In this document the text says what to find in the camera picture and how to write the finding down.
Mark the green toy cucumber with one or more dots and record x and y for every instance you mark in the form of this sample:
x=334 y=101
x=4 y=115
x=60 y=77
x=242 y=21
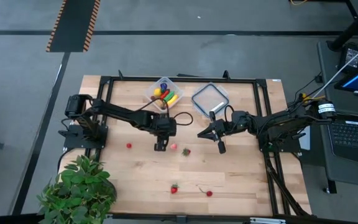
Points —
x=169 y=96

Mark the yellow toy lemon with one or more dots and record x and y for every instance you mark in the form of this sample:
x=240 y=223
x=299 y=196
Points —
x=157 y=92

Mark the purple toy eggplant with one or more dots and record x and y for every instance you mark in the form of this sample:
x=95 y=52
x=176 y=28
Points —
x=163 y=86

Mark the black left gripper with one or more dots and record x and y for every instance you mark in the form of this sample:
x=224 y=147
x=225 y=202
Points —
x=165 y=126

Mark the small toy strawberry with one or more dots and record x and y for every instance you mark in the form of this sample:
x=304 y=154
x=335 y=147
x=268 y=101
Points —
x=186 y=152

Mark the yellow toy banana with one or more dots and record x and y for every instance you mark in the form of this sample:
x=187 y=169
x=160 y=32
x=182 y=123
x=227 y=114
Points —
x=173 y=100

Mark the pink toy peach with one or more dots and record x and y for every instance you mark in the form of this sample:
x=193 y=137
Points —
x=173 y=146

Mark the black power adapter white label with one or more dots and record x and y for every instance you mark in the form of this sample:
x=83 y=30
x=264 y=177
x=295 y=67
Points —
x=346 y=62

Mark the yellow plug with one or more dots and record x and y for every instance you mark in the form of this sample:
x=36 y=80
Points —
x=305 y=97

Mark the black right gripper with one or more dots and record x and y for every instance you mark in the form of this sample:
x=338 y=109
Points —
x=228 y=126

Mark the red toy cherry long stem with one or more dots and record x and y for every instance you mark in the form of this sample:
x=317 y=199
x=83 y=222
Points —
x=209 y=193

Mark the green leafy plant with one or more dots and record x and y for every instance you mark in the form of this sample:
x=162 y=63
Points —
x=76 y=193

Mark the dark grey desk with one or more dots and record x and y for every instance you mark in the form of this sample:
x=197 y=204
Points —
x=353 y=107

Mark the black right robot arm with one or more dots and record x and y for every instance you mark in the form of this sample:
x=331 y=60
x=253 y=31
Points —
x=284 y=123

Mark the black laptop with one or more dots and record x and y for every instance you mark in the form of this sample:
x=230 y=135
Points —
x=356 y=137

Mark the clear lid with blue seal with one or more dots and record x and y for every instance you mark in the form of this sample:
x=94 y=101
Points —
x=210 y=98

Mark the clear plastic container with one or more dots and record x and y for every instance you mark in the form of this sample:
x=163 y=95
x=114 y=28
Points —
x=176 y=88

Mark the black mat with hazard stripes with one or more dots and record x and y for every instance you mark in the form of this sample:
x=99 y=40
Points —
x=73 y=25

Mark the red toy strawberry with leaves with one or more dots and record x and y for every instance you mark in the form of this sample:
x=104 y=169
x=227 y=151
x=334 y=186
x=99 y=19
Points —
x=174 y=189

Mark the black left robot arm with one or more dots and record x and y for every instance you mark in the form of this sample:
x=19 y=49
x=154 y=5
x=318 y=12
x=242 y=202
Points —
x=120 y=112

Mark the red toy chili pepper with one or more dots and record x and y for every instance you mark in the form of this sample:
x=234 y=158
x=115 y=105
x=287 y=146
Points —
x=165 y=94

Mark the black stand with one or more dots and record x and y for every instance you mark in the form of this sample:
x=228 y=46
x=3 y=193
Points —
x=353 y=28

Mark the aluminium profile post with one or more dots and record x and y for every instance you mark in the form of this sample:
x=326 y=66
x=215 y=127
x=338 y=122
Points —
x=267 y=221

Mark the black metal table frame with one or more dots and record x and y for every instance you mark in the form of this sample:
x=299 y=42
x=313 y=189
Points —
x=182 y=79

